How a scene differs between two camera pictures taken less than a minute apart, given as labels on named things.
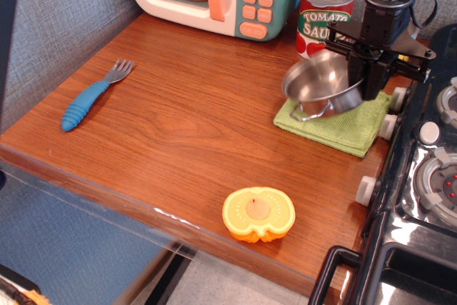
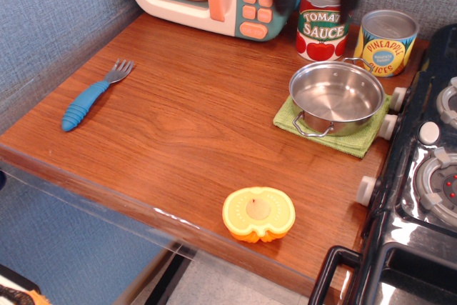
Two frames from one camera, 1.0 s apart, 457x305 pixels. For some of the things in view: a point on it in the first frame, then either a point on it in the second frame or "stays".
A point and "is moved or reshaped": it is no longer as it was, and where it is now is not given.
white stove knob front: x=365 y=190 stays
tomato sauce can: x=322 y=2 stays
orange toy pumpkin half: x=257 y=213 stays
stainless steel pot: x=322 y=81 is moved or reshaped
